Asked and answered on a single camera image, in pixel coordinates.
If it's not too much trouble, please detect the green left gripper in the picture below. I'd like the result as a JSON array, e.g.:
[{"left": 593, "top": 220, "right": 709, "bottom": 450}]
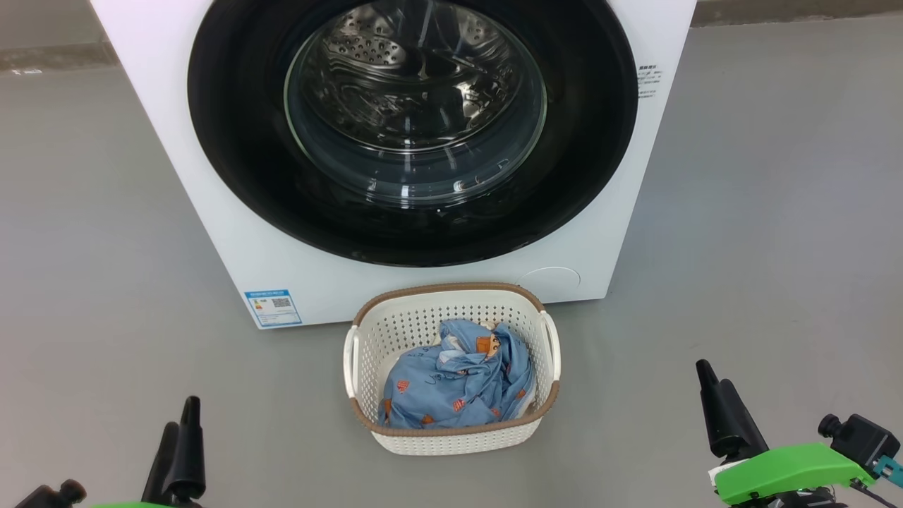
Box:
[{"left": 90, "top": 396, "right": 207, "bottom": 508}]

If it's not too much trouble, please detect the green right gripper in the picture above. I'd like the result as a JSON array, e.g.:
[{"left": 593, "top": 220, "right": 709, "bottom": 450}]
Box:
[{"left": 696, "top": 360, "right": 875, "bottom": 508}]

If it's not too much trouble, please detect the blue patterned cloth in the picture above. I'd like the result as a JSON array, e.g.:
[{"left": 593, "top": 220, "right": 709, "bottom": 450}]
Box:
[{"left": 378, "top": 319, "right": 537, "bottom": 430}]

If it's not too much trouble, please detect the black-rimmed glass washer door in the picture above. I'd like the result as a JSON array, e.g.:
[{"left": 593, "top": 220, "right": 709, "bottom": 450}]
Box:
[{"left": 187, "top": 0, "right": 639, "bottom": 267}]

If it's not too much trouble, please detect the white front-load washing machine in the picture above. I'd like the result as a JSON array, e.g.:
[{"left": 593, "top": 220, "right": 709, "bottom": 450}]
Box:
[{"left": 90, "top": 0, "right": 698, "bottom": 331}]

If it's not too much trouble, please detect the blue energy label sticker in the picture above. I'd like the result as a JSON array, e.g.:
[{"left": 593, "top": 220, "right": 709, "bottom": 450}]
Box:
[{"left": 244, "top": 289, "right": 303, "bottom": 329}]

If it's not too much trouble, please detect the round white filter cover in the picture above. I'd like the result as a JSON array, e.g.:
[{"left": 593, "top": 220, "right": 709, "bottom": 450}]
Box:
[{"left": 520, "top": 267, "right": 581, "bottom": 301}]

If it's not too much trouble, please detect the cream perforated laundry basket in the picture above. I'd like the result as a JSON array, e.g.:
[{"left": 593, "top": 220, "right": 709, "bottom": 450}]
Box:
[{"left": 343, "top": 283, "right": 562, "bottom": 456}]

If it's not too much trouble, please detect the small printed text sticker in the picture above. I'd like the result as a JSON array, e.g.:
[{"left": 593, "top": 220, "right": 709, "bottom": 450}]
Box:
[{"left": 637, "top": 63, "right": 664, "bottom": 99}]

